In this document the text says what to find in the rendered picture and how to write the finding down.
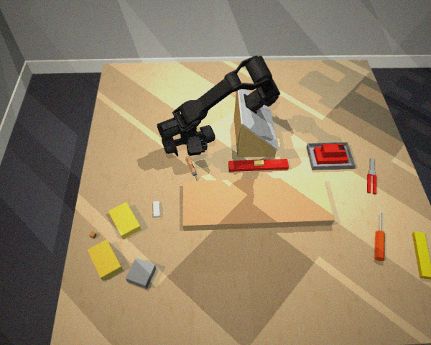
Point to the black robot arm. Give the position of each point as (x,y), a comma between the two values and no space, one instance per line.
(194,111)

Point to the awl with brown handle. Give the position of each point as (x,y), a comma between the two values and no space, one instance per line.
(191,166)

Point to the tan wooden floor panel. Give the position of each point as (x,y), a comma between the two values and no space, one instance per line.
(255,203)

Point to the red-handled awl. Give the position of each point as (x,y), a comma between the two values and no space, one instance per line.
(379,244)

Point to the red flat bar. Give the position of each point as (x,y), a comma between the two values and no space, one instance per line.
(254,165)

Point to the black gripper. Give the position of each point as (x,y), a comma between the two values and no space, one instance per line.
(206,134)

